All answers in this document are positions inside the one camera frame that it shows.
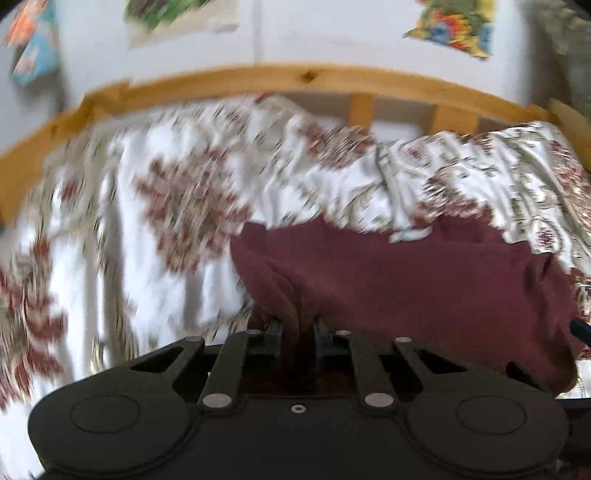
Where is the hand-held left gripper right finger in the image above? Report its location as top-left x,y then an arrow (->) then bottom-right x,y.
313,322 -> 468,412

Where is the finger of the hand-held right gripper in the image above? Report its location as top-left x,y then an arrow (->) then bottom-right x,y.
569,318 -> 591,348

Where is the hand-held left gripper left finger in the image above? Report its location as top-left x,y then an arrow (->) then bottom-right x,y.
129,320 -> 284,412

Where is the maroon long-sleeve shirt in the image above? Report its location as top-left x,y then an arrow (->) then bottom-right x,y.
229,215 -> 583,395

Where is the floral satin bed sheet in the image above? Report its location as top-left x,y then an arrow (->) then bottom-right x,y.
0,95 -> 591,480

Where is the plastic-wrapped bedding bundle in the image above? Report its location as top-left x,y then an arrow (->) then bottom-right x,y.
531,0 -> 591,109

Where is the wooden bed frame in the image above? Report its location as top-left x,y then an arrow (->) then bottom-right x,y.
0,64 -> 591,222

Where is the white wall pipe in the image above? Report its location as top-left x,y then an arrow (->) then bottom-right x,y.
252,0 -> 264,65

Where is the landscape painting wall poster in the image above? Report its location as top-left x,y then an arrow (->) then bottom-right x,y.
403,0 -> 494,58

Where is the cartoon character wall poster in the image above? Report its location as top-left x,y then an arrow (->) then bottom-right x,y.
124,0 -> 242,49

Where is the curled cartoon wall poster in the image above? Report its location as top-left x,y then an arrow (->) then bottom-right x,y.
2,0 -> 61,88

